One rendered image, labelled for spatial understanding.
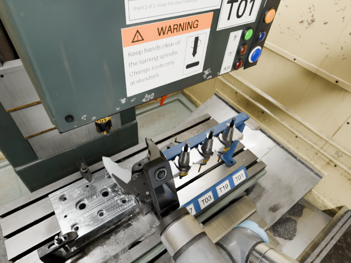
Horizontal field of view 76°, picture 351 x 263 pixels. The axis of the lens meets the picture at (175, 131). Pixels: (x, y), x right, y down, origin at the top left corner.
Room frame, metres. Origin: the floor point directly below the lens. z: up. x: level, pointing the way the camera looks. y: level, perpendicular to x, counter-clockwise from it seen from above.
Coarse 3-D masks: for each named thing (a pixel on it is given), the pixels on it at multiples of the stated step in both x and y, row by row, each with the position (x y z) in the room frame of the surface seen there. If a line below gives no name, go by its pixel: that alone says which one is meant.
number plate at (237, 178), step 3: (240, 171) 0.67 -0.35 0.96; (243, 171) 0.67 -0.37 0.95; (237, 174) 0.65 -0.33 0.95; (240, 174) 0.65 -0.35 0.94; (243, 174) 0.66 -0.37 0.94; (234, 177) 0.63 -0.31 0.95; (237, 177) 0.64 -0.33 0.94; (240, 177) 0.64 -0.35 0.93; (243, 177) 0.65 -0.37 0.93; (234, 180) 0.62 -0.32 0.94; (237, 180) 0.63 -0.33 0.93; (240, 180) 0.63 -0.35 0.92; (237, 183) 0.62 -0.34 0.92
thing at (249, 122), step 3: (249, 117) 0.78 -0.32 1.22; (246, 120) 0.76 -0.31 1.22; (249, 120) 0.76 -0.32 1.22; (252, 120) 0.76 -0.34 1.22; (246, 123) 0.74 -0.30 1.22; (249, 123) 0.74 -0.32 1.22; (252, 123) 0.74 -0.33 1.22; (255, 123) 0.74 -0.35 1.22; (249, 126) 0.72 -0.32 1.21; (252, 126) 0.72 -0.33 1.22; (255, 126) 0.72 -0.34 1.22; (258, 126) 0.73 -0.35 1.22; (252, 129) 0.70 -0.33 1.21; (255, 129) 0.71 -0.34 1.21; (258, 129) 0.71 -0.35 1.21
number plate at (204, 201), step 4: (208, 192) 0.53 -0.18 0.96; (204, 196) 0.51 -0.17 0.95; (208, 196) 0.51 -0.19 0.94; (212, 196) 0.52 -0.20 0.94; (200, 200) 0.49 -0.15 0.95; (204, 200) 0.49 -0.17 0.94; (208, 200) 0.50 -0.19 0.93; (212, 200) 0.51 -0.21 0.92; (200, 204) 0.47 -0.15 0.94; (204, 204) 0.48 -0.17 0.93; (208, 204) 0.49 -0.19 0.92
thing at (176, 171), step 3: (171, 162) 0.48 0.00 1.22; (171, 165) 0.47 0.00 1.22; (174, 165) 0.47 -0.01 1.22; (171, 168) 0.46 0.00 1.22; (174, 168) 0.46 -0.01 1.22; (177, 168) 0.46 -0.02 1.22; (174, 171) 0.44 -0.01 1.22; (177, 171) 0.45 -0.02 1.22; (180, 171) 0.45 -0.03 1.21; (174, 174) 0.43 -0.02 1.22; (177, 174) 0.43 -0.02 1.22; (174, 177) 0.42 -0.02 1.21
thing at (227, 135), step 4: (228, 124) 0.63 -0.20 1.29; (228, 128) 0.62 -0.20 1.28; (232, 128) 0.62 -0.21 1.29; (224, 132) 0.63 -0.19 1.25; (228, 132) 0.62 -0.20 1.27; (232, 132) 0.62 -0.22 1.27; (224, 136) 0.62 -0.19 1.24; (228, 136) 0.61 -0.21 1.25; (232, 136) 0.62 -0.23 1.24; (228, 140) 0.61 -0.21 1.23
